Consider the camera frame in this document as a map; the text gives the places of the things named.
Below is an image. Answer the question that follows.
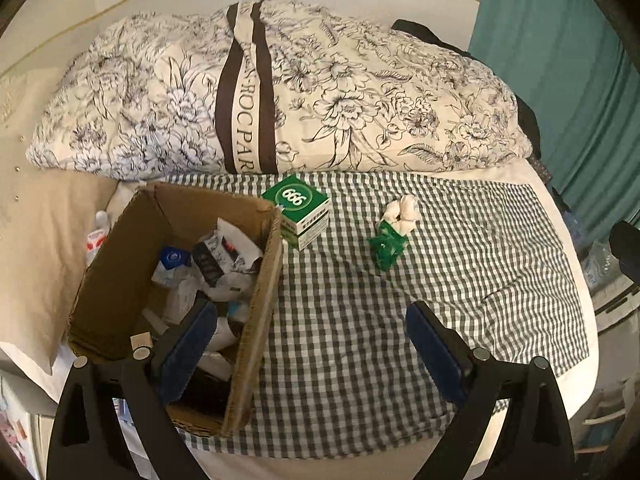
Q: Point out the tan paper box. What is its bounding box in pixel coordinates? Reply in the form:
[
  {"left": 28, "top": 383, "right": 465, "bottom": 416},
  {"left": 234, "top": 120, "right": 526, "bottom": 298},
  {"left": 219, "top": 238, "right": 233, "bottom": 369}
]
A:
[{"left": 130, "top": 332, "right": 153, "bottom": 352}]

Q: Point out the clear blue-label floss jar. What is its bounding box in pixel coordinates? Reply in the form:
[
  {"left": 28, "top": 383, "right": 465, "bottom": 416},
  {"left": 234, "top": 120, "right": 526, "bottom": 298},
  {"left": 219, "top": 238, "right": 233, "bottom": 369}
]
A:
[{"left": 152, "top": 246, "right": 191, "bottom": 288}]

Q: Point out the white dark-label sachet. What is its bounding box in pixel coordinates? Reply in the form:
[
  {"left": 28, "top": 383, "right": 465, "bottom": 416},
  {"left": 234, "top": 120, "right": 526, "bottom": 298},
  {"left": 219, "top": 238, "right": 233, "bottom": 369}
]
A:
[{"left": 191, "top": 218, "right": 264, "bottom": 302}]

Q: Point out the white mattress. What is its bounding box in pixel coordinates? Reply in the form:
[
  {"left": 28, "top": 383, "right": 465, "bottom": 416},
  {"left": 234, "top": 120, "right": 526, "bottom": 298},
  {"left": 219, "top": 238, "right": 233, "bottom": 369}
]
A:
[{"left": 188, "top": 159, "right": 601, "bottom": 480}]

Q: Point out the black garment behind duvet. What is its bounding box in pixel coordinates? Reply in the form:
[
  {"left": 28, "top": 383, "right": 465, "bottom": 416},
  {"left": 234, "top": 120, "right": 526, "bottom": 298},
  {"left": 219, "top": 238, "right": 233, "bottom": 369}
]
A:
[{"left": 515, "top": 96, "right": 541, "bottom": 159}]

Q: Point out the teal curtain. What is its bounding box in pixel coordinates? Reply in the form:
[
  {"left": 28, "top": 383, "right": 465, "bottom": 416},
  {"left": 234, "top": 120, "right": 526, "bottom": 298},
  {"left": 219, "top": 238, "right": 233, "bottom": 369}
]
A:
[{"left": 470, "top": 0, "right": 639, "bottom": 240}]

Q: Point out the brown cardboard box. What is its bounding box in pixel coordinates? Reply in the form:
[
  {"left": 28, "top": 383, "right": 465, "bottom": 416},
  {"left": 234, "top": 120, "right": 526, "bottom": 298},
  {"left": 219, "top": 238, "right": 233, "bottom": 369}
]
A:
[{"left": 67, "top": 181, "right": 284, "bottom": 438}]

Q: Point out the green checked cloth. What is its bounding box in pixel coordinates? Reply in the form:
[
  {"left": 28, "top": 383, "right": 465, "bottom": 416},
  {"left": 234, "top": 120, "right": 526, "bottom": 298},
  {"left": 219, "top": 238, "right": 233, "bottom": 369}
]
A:
[{"left": 164, "top": 171, "right": 591, "bottom": 461}]

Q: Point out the beige pillow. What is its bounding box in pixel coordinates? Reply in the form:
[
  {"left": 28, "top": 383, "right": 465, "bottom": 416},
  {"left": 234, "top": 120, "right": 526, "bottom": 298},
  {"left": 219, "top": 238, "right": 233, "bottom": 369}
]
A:
[{"left": 1, "top": 164, "right": 117, "bottom": 374}]

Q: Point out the green white medicine box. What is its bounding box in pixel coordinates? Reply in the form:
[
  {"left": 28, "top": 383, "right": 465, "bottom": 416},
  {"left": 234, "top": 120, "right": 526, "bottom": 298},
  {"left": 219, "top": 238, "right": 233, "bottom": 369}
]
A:
[{"left": 262, "top": 176, "right": 332, "bottom": 250}]

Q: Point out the beige tufted headboard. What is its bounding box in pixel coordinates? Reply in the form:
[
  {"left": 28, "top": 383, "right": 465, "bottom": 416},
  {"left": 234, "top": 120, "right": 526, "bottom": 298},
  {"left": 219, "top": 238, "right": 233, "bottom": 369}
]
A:
[{"left": 1, "top": 68, "right": 62, "bottom": 223}]

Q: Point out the floral folded duvet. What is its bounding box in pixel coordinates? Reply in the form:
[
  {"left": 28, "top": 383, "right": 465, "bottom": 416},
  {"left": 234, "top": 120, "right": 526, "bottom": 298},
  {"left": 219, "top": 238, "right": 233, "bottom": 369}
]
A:
[{"left": 27, "top": 0, "right": 533, "bottom": 180}]

